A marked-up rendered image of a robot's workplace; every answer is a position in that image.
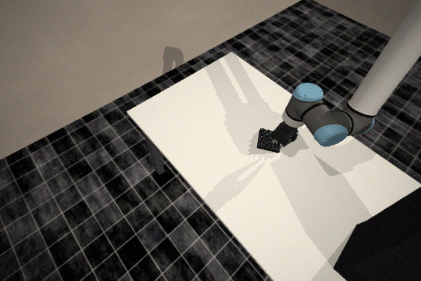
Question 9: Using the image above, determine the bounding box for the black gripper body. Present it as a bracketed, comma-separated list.
[271, 121, 298, 147]

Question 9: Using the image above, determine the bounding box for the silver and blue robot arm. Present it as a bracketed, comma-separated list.
[282, 0, 421, 147]

